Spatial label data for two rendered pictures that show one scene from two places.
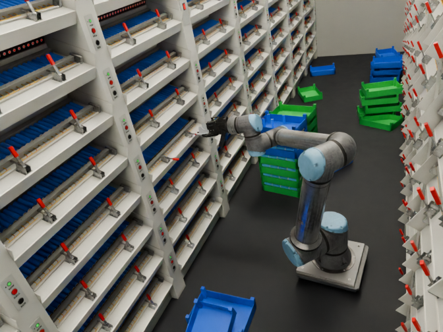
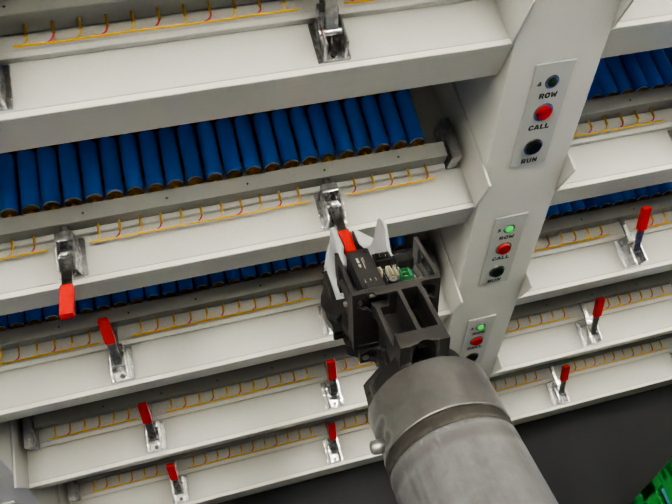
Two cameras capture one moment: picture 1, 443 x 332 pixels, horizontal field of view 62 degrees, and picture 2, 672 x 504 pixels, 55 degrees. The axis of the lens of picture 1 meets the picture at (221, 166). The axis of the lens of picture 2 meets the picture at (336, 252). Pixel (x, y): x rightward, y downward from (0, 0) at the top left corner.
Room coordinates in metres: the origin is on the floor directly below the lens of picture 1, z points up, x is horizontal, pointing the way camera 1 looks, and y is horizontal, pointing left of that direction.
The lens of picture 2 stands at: (1.57, -0.21, 1.21)
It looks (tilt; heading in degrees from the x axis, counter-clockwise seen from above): 48 degrees down; 47
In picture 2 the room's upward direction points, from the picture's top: straight up
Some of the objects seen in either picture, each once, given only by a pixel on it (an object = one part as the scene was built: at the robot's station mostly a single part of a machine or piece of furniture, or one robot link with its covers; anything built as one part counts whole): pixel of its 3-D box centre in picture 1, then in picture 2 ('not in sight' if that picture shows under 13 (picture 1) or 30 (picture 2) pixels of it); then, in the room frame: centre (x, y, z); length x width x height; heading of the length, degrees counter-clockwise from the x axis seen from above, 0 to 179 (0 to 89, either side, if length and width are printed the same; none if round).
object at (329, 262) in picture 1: (332, 249); not in sight; (1.41, -0.49, 0.13); 0.19 x 0.19 x 0.10
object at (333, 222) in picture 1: (331, 232); not in sight; (1.40, -0.48, 0.27); 0.17 x 0.15 x 0.18; 109
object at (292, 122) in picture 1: (279, 123); not in sight; (2.25, -0.44, 0.52); 0.30 x 0.20 x 0.08; 51
